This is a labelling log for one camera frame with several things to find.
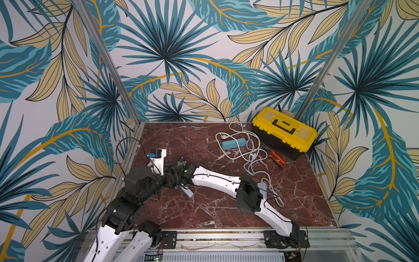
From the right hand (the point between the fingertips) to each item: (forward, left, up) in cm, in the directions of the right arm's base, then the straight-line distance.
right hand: (177, 181), depth 87 cm
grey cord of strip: (-14, -52, -1) cm, 54 cm away
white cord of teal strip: (+18, -39, -2) cm, 43 cm away
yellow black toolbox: (+22, -60, +11) cm, 65 cm away
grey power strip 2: (-5, -45, -2) cm, 45 cm away
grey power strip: (-6, -6, -2) cm, 8 cm away
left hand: (-6, -5, +23) cm, 24 cm away
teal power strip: (+24, -33, -1) cm, 40 cm away
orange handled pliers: (+15, -59, -4) cm, 61 cm away
